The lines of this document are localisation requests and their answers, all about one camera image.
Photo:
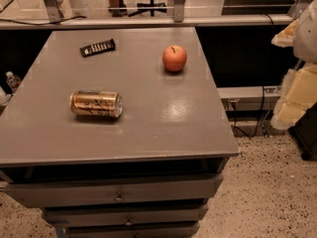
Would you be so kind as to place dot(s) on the middle grey drawer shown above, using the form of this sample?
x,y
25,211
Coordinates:
x,y
126,214

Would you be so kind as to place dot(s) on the black office chair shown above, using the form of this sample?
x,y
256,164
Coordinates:
x,y
150,7

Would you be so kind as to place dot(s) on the black snack bar wrapper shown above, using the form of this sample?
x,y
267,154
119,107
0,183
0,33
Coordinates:
x,y
98,48

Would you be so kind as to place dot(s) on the top grey drawer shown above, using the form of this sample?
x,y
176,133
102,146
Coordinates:
x,y
108,191

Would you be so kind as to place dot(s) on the grey drawer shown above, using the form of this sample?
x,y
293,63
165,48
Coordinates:
x,y
126,214
159,230
108,191

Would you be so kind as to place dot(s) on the grey drawer cabinet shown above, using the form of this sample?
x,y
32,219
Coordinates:
x,y
117,134

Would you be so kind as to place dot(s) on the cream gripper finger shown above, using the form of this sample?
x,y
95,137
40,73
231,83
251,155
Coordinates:
x,y
298,94
285,37

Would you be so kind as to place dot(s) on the clear plastic water bottle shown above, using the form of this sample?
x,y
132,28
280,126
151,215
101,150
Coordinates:
x,y
13,80

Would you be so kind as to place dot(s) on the bottom grey drawer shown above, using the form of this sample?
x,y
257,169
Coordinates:
x,y
159,230

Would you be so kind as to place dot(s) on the orange soda can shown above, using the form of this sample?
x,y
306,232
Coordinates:
x,y
96,103

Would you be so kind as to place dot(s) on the metal frame rail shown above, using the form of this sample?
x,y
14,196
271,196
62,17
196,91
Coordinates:
x,y
146,22

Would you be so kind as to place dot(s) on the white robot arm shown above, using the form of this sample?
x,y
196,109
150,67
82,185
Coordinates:
x,y
305,35

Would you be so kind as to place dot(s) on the red apple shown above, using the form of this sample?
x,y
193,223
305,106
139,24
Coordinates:
x,y
174,58

